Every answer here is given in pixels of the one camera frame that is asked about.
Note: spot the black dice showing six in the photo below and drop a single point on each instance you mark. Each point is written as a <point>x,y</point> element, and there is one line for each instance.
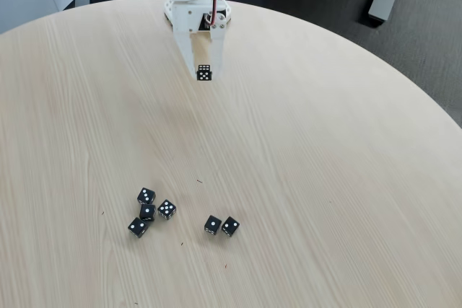
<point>204,73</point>

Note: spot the black dice showing two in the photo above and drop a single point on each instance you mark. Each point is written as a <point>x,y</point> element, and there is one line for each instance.
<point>230,226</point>

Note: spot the black dice showing five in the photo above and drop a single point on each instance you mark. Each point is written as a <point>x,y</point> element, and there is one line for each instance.
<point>166,208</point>

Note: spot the black dice with white pips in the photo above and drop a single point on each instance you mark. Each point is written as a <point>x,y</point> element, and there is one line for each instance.
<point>148,212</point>

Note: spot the black dice showing three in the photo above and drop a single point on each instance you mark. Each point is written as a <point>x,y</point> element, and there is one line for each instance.
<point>146,196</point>

